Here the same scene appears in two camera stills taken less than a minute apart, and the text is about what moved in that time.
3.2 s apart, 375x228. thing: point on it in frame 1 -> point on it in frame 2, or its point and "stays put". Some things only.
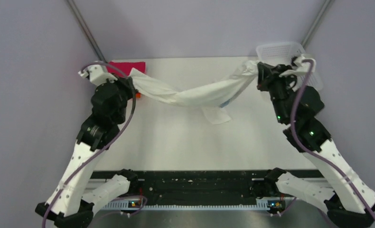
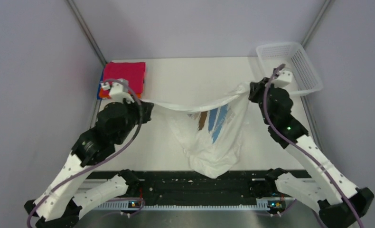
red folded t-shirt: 125,68 stays put
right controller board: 276,206 stays put
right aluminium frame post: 316,23 stays put
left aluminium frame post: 72,4 stays put
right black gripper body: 278,88 -> 257,95
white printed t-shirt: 210,98 -> 211,132
